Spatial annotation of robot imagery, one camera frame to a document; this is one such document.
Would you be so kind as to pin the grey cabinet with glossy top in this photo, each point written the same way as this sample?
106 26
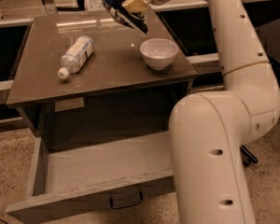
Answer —
115 64

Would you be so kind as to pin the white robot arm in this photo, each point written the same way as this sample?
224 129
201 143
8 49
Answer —
208 128

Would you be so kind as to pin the clear plastic water bottle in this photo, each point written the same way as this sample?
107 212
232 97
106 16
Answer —
75 57

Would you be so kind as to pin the white ceramic bowl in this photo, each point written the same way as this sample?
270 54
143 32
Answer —
158 53

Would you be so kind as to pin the blue chip bag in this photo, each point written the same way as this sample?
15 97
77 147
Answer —
120 15

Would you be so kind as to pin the open grey top drawer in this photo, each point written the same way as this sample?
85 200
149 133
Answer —
75 178

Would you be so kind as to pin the black metal drawer handle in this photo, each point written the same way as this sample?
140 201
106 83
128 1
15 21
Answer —
125 202

